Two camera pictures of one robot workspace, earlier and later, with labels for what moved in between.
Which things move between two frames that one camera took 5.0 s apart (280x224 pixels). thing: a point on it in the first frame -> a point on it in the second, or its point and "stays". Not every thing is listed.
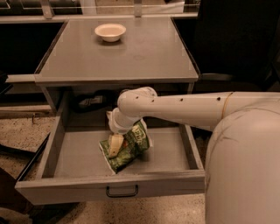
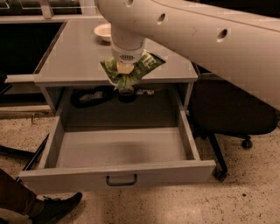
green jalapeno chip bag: x=136 y=142 -> x=148 y=64
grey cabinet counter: x=115 y=52 stays
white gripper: x=117 y=127 -> x=127 y=54
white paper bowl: x=110 y=31 stays
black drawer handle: x=136 y=192 -> x=120 y=184
